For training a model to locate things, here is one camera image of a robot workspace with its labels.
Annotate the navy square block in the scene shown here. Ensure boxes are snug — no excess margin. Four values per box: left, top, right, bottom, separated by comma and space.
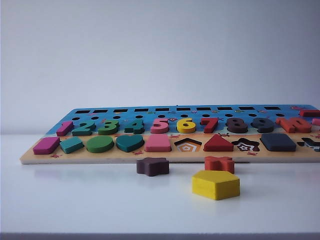
259, 133, 295, 153

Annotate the pink number five piece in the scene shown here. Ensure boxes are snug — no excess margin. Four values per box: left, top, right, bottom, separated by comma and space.
150, 117, 170, 134

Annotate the pink trapezoid block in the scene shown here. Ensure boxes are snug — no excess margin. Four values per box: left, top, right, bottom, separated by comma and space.
144, 134, 172, 153

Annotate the dark teal number four piece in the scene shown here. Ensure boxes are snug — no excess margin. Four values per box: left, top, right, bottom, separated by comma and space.
124, 119, 145, 135

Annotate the yellow number six piece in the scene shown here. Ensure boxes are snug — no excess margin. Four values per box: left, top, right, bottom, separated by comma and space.
176, 117, 197, 134

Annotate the dark teal heart block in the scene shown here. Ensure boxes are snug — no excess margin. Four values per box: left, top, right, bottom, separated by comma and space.
115, 134, 145, 153

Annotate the dark purple star block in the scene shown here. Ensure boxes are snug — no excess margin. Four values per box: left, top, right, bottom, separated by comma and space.
136, 157, 170, 177

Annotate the red number seven piece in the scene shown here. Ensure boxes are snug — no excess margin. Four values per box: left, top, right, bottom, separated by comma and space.
200, 117, 221, 134

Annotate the green number three piece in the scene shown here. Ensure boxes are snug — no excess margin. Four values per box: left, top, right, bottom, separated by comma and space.
97, 119, 120, 136

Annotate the red triangle block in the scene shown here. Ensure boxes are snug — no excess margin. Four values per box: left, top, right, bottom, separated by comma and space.
203, 133, 232, 152

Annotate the green circle block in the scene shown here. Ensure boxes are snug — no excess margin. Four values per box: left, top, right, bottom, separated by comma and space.
86, 134, 114, 153

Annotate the ocean themed wooden puzzle board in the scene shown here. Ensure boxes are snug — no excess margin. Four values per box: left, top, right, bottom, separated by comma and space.
19, 104, 320, 165

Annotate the orange cross block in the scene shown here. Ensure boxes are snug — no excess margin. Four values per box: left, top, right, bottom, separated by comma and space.
204, 156, 236, 175

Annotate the dark purple number eight piece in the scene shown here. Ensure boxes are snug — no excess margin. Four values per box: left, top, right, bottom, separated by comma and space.
226, 117, 248, 134

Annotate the teal number two piece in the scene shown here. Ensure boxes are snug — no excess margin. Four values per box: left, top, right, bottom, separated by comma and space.
71, 120, 97, 137

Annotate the yellow pentagon block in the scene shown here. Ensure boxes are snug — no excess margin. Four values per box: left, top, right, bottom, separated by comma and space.
191, 169, 241, 201

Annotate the teal diamond block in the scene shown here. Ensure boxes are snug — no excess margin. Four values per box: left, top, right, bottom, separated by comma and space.
59, 136, 85, 154

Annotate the magenta number one piece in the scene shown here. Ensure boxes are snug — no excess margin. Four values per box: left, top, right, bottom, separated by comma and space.
56, 120, 75, 137

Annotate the navy number nine piece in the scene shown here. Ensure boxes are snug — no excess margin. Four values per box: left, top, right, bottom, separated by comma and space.
251, 117, 274, 133

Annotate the magenta rectangle block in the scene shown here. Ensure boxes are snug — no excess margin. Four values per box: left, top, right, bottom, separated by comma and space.
33, 136, 61, 155

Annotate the orange number ten piece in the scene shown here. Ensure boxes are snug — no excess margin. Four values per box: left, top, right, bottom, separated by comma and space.
275, 116, 312, 134

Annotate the red minus sign piece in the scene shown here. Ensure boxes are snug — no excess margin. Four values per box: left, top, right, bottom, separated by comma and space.
299, 108, 320, 117

